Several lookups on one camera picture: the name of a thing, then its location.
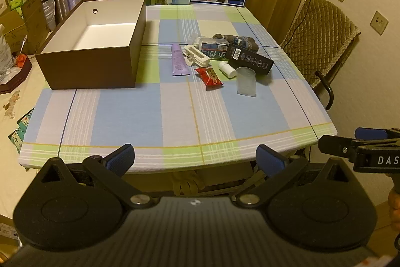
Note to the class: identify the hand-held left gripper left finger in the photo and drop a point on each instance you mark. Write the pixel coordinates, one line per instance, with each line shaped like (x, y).
(120, 158)

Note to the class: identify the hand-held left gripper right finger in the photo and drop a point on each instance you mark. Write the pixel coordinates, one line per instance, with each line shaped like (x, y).
(270, 160)

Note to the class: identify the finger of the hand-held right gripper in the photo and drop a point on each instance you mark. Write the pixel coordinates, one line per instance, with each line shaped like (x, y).
(336, 145)
(372, 133)

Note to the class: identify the clear plastic zip bag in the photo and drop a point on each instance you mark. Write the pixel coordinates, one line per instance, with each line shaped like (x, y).
(246, 82)

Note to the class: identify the brown cardboard box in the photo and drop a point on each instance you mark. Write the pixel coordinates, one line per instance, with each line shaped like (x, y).
(90, 70)

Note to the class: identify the white pill bottle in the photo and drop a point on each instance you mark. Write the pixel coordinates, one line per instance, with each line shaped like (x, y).
(227, 70)

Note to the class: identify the black package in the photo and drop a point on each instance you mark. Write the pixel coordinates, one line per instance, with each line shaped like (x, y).
(250, 59)

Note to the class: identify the red snack packet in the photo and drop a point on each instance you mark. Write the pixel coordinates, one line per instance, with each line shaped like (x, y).
(208, 76)

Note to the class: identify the purple tube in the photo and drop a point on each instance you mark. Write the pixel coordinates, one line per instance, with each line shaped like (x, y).
(178, 60)

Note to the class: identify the grey patterned knit sock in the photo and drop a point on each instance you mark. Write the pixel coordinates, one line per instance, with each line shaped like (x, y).
(247, 42)

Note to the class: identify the clear cotton swab box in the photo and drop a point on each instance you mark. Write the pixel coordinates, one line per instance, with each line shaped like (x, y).
(214, 51)

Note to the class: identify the white hair clip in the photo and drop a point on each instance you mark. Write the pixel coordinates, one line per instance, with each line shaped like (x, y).
(189, 50)

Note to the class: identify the bag of cotton swabs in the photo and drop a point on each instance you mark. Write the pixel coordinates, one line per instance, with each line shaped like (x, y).
(195, 39)

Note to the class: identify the person's right hand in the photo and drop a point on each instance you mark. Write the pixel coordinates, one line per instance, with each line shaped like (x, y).
(395, 203)

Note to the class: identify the stack of green packets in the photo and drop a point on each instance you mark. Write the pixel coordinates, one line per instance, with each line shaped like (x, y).
(20, 129)

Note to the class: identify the chair with quilted cover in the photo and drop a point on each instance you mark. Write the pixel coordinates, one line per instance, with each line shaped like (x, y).
(325, 32)

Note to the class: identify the dark wooden tray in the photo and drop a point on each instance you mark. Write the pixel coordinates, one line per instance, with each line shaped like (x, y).
(15, 76)

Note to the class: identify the open cardboard carton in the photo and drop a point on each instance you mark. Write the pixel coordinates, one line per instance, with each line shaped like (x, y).
(25, 26)

